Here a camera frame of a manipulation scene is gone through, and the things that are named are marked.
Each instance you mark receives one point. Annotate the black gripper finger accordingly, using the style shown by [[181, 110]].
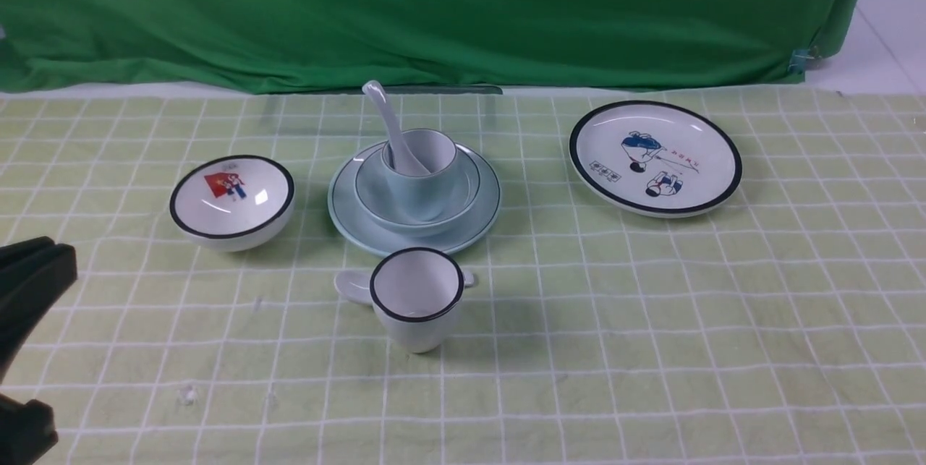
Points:
[[28, 431]]

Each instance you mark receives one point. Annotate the white bowl with black rim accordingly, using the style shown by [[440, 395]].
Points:
[[234, 203]]

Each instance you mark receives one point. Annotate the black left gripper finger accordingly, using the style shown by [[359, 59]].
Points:
[[35, 273]]

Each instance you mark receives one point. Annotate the pale blue cup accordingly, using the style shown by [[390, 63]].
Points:
[[423, 195]]

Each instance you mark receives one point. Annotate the white cup with black rim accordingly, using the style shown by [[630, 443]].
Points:
[[418, 332]]

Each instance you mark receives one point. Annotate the green backdrop cloth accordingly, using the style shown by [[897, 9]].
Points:
[[291, 46]]

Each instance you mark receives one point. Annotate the pale blue ceramic spoon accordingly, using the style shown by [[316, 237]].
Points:
[[402, 158]]

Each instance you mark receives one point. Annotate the pale blue bowl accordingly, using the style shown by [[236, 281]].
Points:
[[381, 205]]

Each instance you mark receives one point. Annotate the white illustrated plate black rim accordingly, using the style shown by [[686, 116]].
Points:
[[655, 159]]

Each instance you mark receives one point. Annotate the clear clip on backdrop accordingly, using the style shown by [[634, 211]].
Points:
[[803, 59]]

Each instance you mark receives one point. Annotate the pale blue plate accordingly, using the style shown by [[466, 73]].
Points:
[[347, 217]]

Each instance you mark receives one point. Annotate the green checkered tablecloth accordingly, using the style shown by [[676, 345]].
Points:
[[785, 328]]

